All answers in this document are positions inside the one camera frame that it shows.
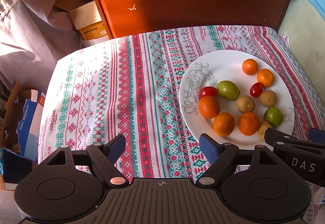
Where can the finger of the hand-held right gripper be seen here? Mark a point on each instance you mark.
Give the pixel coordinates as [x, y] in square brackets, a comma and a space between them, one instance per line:
[317, 135]
[275, 135]

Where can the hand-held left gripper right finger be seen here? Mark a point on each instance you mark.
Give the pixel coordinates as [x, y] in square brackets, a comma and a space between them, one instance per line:
[208, 149]

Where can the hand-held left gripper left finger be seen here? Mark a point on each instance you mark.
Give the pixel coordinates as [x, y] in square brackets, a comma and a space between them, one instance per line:
[118, 146]

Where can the green jujube fruit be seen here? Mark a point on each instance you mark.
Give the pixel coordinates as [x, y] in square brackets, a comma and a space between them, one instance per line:
[228, 90]
[273, 116]

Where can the small orange mandarin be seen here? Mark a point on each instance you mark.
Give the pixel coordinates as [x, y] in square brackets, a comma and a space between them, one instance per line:
[249, 66]
[265, 77]
[248, 123]

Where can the large orange mandarin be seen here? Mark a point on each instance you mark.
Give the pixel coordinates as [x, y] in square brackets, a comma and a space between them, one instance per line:
[224, 124]
[209, 106]

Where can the red cherry tomato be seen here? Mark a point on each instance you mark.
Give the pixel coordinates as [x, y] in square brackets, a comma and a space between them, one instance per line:
[209, 91]
[256, 89]

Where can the white plate with rose print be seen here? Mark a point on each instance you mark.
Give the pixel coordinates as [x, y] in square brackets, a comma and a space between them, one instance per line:
[228, 61]

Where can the small brown longan fruit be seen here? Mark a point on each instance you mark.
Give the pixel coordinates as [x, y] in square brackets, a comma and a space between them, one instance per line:
[268, 98]

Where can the patterned red green tablecloth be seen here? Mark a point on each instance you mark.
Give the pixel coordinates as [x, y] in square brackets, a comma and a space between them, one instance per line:
[121, 86]

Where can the blue white milk carton box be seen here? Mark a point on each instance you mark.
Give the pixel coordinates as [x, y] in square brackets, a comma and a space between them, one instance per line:
[30, 122]

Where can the pale green bed sheet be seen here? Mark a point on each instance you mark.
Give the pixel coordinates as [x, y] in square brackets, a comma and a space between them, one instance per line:
[302, 36]

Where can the brown cardboard box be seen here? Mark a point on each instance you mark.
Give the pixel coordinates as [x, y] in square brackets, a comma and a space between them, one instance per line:
[10, 117]

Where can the open yellow cardboard box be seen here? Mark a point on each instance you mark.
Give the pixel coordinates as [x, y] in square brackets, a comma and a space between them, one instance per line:
[88, 23]

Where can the checked pale curtain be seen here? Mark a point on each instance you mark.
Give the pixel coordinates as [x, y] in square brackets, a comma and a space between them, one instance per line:
[30, 31]

